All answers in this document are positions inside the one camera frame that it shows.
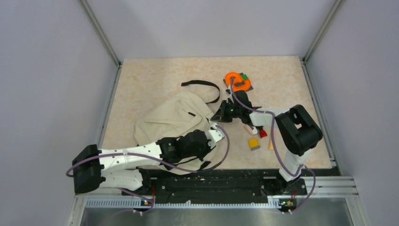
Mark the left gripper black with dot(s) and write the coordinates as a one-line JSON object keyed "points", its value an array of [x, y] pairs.
{"points": [[207, 150]]}

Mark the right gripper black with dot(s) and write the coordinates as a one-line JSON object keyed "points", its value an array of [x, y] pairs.
{"points": [[221, 114]]}

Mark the beige canvas student bag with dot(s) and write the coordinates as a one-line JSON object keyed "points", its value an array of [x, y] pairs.
{"points": [[168, 124]]}

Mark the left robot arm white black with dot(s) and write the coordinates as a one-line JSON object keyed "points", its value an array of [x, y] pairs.
{"points": [[95, 168]]}

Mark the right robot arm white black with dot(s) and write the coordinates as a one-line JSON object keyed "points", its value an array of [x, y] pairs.
{"points": [[299, 131]]}

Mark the pink white correction tape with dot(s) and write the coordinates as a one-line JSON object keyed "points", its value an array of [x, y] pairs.
{"points": [[251, 130]]}

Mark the grey building plate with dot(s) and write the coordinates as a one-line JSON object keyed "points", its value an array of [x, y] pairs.
{"points": [[235, 82]]}

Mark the yellow grey eraser block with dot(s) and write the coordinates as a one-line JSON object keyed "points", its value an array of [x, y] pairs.
{"points": [[254, 144]]}

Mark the red black stamp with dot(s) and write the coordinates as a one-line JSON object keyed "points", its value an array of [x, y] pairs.
{"points": [[262, 133]]}

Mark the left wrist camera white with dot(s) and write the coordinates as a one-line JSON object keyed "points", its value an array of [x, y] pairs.
{"points": [[214, 135]]}

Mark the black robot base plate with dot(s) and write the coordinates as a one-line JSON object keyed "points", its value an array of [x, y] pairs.
{"points": [[236, 186]]}

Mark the white cable duct strip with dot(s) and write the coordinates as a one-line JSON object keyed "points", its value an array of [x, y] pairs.
{"points": [[130, 203]]}

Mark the aluminium frame rail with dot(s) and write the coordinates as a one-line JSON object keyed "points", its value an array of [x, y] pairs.
{"points": [[325, 187]]}

